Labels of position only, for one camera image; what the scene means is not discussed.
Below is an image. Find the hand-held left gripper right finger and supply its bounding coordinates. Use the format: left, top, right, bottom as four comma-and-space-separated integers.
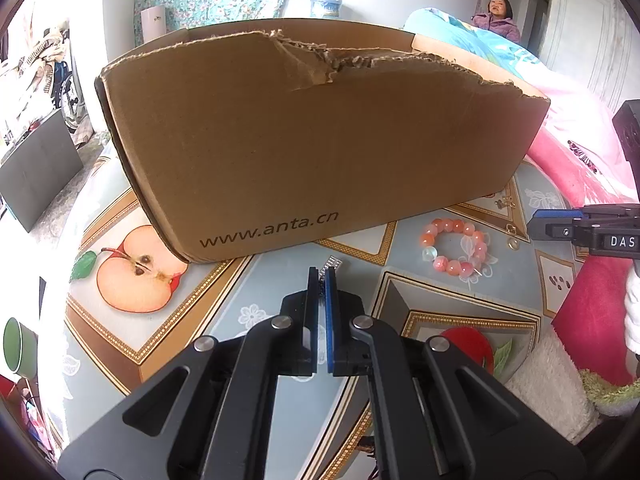
325, 267, 586, 480

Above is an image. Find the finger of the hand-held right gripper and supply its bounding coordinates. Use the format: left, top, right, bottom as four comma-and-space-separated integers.
575, 205, 640, 221
530, 208, 586, 243

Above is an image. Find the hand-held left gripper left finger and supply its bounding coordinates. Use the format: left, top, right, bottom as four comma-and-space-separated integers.
57, 266, 319, 480

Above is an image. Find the pink orange bead bracelet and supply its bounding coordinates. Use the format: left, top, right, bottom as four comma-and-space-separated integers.
419, 217, 492, 281

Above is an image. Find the brown cardboard box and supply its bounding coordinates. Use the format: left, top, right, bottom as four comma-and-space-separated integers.
94, 17, 552, 266

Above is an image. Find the person's right forearm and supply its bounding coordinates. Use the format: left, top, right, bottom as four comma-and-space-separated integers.
624, 260, 640, 351

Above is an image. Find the printed plastic tablecloth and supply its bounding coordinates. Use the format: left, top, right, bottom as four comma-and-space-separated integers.
50, 140, 581, 461

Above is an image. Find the pink floral blanket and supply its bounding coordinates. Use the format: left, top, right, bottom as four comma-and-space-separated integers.
520, 67, 640, 386

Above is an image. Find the green fluffy cloth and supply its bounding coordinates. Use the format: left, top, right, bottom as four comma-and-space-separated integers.
580, 367, 640, 416

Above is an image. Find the white fluffy garment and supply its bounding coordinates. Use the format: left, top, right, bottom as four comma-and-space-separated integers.
505, 330, 601, 441

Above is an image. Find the white panelled door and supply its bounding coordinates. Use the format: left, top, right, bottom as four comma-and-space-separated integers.
525, 0, 626, 111

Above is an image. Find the green cup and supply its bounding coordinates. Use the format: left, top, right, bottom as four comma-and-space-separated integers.
2, 316, 38, 377

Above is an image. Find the dark grey panel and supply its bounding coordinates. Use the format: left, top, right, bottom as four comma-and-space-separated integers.
0, 108, 84, 233

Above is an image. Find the red box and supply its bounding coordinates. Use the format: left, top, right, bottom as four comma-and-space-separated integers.
0, 374, 23, 403

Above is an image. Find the blue water jug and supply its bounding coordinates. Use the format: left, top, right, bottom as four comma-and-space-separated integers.
310, 0, 343, 20

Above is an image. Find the white cylinder container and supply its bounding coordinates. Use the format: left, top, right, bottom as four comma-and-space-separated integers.
141, 6, 165, 43

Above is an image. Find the pile of clothes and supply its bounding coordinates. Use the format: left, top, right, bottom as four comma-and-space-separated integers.
0, 20, 71, 126

